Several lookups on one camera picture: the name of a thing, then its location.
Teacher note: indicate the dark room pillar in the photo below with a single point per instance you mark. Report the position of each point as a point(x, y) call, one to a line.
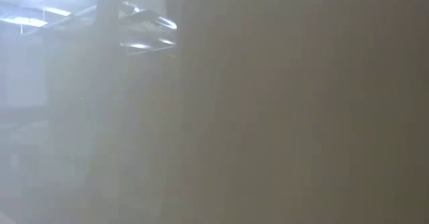
point(108, 33)

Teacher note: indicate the long ceiling light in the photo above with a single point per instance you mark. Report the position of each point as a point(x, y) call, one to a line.
point(23, 21)

